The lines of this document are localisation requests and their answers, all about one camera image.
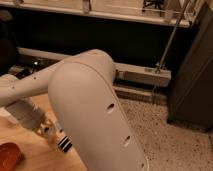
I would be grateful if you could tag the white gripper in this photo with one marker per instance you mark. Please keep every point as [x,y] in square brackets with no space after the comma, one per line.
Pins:
[33,118]

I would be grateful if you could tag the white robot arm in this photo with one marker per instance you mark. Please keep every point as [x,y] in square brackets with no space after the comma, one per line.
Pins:
[81,94]

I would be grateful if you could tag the black white striped box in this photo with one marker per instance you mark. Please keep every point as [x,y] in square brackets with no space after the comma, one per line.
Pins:
[65,144]

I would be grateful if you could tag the red bowl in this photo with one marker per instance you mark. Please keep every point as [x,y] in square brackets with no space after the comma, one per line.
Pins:
[10,155]

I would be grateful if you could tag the black office chair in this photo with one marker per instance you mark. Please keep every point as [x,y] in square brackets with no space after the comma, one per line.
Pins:
[9,54]

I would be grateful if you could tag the metal pole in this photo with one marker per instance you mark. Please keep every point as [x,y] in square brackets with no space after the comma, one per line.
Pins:
[160,64]

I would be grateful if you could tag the dark cabinet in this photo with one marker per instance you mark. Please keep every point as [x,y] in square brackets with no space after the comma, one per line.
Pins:
[190,98]

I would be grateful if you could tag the wooden shelf board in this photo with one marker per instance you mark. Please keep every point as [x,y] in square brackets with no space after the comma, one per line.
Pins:
[124,10]

